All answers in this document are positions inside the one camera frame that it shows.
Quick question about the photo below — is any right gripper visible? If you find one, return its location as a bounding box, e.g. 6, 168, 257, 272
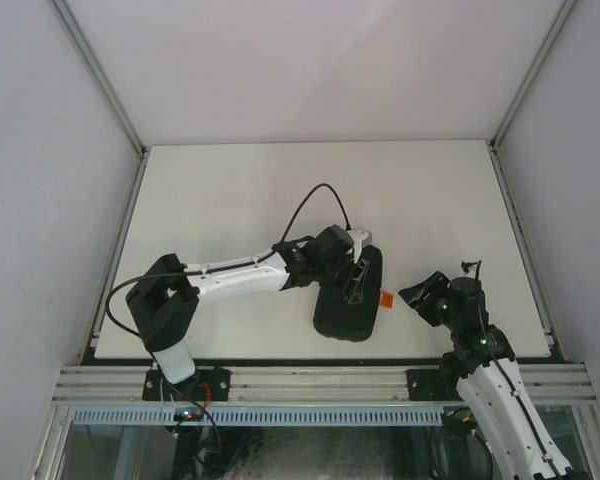
398, 272, 460, 332

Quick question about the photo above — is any black plastic tool case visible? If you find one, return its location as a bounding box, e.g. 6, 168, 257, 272
313, 245, 384, 342

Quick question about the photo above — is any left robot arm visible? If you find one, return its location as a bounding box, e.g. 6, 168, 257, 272
125, 225, 383, 400

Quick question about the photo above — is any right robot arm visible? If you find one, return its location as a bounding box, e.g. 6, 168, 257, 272
398, 262, 581, 479

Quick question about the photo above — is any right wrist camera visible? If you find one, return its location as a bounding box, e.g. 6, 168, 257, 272
461, 260, 482, 274

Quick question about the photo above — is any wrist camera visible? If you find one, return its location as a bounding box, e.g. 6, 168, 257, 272
461, 260, 482, 274
346, 228, 372, 254

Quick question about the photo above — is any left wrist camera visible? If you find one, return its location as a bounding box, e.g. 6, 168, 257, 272
346, 228, 372, 254

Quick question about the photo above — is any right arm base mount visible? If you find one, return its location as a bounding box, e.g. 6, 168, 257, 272
406, 352, 464, 402

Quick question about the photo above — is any left camera cable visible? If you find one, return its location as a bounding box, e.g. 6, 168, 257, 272
104, 183, 354, 344

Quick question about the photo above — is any blue slotted cable duct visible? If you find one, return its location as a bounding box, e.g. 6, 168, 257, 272
72, 405, 444, 427

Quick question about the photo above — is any aluminium frame rail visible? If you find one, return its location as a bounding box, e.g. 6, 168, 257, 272
52, 364, 596, 406

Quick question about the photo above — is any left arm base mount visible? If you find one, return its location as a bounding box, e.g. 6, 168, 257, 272
142, 367, 231, 403

